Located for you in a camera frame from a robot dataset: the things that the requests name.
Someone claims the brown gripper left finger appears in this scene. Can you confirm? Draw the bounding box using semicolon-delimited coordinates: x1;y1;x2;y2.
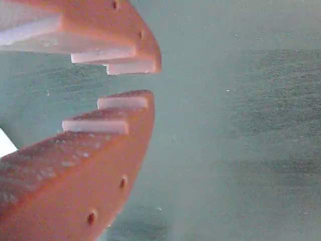
0;89;156;241

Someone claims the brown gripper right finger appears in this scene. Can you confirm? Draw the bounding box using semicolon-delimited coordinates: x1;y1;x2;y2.
0;0;163;76

